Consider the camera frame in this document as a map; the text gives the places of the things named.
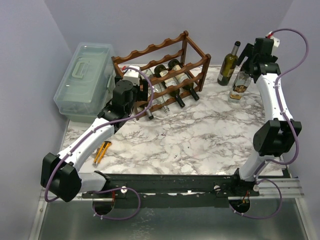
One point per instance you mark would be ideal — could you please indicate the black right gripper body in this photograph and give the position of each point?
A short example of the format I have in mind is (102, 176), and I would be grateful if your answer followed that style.
(249, 52)

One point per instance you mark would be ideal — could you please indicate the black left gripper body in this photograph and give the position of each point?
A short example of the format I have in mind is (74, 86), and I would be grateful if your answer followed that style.
(141, 95)

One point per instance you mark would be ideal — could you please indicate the green bottle brown label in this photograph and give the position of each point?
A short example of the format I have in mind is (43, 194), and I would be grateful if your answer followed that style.
(147, 112)

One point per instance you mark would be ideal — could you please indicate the clear bottle black cap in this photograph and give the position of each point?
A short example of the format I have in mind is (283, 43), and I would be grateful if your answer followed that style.
(239, 87)

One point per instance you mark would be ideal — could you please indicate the green bottle silver foil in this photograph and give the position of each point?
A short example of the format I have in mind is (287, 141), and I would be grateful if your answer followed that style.
(228, 65)

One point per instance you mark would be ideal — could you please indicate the dark green wine bottle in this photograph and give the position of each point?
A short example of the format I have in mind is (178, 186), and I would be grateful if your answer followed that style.
(160, 71)
(175, 65)

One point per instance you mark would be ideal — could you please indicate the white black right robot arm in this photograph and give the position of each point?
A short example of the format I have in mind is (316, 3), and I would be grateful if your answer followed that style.
(280, 131)

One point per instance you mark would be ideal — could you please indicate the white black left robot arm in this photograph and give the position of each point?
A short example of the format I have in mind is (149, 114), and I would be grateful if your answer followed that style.
(60, 172)

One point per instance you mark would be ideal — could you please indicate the brown wooden wine rack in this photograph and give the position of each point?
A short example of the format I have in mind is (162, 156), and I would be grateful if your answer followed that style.
(196, 71)

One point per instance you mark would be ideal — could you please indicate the translucent green plastic toolbox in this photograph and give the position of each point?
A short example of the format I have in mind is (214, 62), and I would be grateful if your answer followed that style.
(88, 83)

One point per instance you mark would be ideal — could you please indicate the yellow utility knife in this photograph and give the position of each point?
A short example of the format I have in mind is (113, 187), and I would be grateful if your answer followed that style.
(101, 152)

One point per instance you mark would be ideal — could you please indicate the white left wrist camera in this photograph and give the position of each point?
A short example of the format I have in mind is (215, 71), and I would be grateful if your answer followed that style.
(132, 74)

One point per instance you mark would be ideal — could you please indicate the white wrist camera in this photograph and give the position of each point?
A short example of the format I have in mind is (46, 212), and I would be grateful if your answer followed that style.
(276, 41)
(132, 74)

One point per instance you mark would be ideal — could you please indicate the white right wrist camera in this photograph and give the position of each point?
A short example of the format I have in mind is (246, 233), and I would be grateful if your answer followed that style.
(276, 41)

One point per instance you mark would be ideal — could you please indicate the black metal base rail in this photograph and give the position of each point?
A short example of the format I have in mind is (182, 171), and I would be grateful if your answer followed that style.
(172, 202)

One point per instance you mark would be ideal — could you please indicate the aluminium extrusion rail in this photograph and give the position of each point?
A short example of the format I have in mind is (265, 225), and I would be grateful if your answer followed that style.
(275, 188)

